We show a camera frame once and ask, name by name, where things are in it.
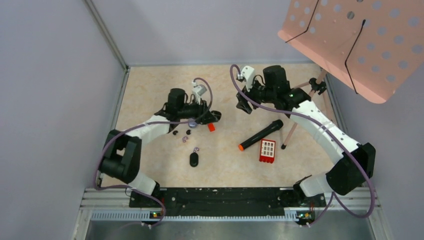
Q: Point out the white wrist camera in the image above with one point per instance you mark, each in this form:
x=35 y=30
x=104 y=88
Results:
x=247 y=75
x=197 y=91

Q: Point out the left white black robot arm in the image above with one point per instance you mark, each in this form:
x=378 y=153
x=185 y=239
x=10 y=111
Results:
x=122 y=158

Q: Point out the red white toy block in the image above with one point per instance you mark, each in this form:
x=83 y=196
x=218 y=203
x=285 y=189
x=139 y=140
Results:
x=267 y=151

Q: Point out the black microphone orange tip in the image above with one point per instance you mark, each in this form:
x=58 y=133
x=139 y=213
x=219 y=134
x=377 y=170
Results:
x=273 y=127

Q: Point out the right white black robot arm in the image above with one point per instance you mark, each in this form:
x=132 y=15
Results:
x=353 y=162

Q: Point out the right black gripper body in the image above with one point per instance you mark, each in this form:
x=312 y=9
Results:
x=260 y=94

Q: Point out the small red block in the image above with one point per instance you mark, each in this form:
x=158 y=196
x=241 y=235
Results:
x=211 y=127

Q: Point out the pink perforated music stand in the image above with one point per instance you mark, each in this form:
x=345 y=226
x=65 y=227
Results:
x=374 y=50

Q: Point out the black earbud charging case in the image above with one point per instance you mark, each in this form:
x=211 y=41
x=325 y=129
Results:
x=193 y=159

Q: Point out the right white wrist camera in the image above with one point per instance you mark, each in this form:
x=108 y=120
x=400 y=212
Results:
x=247 y=75

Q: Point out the lavender earbud charging case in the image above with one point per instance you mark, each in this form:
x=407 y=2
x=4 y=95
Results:
x=192 y=124

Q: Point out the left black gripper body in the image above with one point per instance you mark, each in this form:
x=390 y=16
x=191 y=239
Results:
x=201 y=110

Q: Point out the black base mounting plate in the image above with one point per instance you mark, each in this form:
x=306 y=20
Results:
x=229 y=204

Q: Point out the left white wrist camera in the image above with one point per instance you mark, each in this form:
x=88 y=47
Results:
x=197 y=91

